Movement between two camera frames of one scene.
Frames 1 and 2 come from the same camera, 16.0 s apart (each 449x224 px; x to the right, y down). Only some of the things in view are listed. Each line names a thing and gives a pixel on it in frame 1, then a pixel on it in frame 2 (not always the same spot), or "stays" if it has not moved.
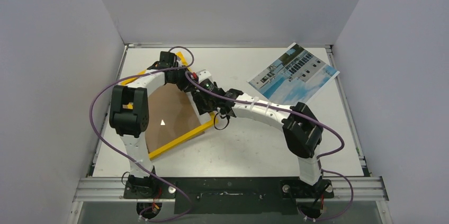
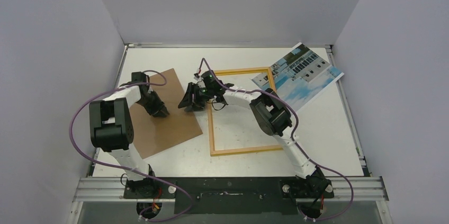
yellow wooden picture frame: (210, 122) to (214, 152)
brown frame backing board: (171, 113) stays
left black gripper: (187, 86) to (159, 110)
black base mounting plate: (229, 196) stays
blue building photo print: (294, 76) stays
